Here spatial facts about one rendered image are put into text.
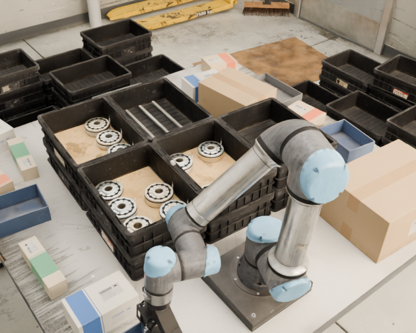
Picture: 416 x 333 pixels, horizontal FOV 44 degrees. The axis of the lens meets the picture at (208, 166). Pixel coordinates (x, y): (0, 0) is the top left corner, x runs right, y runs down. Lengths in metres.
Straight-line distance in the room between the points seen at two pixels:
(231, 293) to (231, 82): 1.14
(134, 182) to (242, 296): 0.59
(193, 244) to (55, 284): 0.57
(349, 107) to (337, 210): 1.46
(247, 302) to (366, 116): 1.86
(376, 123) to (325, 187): 2.04
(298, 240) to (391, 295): 1.47
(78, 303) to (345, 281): 0.87
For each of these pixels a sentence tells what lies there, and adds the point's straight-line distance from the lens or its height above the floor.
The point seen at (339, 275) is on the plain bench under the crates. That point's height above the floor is 0.70.
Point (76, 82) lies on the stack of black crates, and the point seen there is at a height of 0.49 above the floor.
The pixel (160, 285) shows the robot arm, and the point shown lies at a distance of 1.32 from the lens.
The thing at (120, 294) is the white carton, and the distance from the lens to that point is 1.65.
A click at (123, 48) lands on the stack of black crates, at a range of 3.57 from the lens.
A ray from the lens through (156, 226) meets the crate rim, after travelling 1.64.
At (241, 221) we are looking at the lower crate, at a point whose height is 0.74.
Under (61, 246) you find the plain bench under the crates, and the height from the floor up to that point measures 0.70.
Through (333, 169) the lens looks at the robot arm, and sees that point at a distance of 1.19.
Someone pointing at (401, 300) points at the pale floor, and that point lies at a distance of 2.79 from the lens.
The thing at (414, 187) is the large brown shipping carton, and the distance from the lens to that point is 1.97.
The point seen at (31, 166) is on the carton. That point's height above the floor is 0.76.
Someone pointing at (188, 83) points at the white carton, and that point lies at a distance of 2.62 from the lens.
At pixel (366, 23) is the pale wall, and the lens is 4.97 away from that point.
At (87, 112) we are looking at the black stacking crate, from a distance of 2.27.
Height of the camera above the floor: 2.09
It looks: 39 degrees down
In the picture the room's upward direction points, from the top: 1 degrees clockwise
